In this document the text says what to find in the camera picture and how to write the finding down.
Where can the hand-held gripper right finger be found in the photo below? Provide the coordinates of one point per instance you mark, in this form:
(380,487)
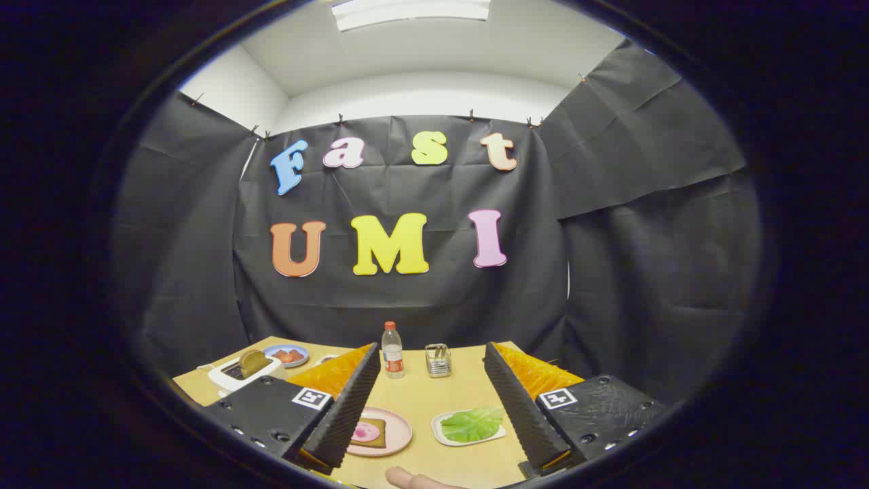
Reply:
(519,414)

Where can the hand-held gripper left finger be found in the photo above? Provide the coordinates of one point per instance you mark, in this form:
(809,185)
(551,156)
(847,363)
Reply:
(346,414)

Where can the green lettuce leaf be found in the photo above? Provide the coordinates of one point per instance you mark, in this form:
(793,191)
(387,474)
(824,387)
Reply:
(472,424)

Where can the brown bread slice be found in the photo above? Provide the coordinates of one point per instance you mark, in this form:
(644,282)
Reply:
(380,438)
(252,363)

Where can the pink ham slice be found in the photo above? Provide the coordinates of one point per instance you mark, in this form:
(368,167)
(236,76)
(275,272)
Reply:
(365,432)

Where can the pink plate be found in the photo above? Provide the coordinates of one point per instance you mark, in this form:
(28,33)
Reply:
(397,435)

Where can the white divided tray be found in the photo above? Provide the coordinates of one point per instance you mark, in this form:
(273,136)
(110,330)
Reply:
(327,357)

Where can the clear plastic water bottle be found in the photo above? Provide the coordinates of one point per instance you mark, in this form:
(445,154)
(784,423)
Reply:
(392,353)

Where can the red meat slices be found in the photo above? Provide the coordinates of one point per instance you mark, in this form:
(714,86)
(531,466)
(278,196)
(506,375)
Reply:
(288,356)

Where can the white square plate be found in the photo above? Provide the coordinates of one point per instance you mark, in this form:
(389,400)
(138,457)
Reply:
(438,428)

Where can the metal mesh basket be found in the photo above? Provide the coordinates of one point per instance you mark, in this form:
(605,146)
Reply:
(438,363)

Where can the blue plate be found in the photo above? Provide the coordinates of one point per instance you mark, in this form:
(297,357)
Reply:
(268,354)

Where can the white toaster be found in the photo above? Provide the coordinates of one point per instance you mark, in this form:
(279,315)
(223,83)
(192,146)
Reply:
(223,382)

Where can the ceiling light panel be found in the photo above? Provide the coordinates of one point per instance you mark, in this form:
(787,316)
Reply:
(407,12)

